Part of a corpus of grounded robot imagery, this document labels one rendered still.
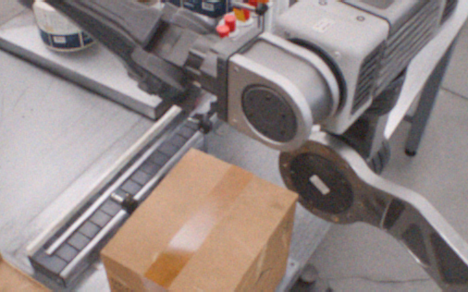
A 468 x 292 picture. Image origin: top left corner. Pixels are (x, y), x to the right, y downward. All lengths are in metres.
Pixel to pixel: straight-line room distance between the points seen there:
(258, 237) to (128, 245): 0.23
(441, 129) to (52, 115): 1.92
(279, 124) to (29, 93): 1.19
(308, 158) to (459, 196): 1.72
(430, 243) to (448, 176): 1.75
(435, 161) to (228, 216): 1.89
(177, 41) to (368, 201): 0.46
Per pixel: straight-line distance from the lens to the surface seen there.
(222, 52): 0.80
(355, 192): 1.11
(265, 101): 0.79
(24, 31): 2.05
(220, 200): 1.12
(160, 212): 1.11
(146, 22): 0.94
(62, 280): 1.36
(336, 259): 2.44
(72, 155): 1.65
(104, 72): 1.81
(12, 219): 1.55
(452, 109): 3.19
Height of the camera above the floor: 1.99
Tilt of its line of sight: 48 degrees down
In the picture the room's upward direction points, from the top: 2 degrees counter-clockwise
